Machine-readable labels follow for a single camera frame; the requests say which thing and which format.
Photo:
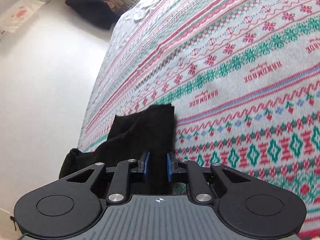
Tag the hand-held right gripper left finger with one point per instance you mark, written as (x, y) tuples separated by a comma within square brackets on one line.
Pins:
[(147, 166)]

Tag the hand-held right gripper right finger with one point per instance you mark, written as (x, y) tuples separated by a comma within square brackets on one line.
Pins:
[(169, 167)]

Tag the black pants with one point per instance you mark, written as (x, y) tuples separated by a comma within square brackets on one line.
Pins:
[(140, 135)]

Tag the red green patterned blanket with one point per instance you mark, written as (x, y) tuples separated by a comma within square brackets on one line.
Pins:
[(237, 67)]

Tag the hanging dark coat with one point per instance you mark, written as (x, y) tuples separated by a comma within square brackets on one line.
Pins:
[(92, 10)]

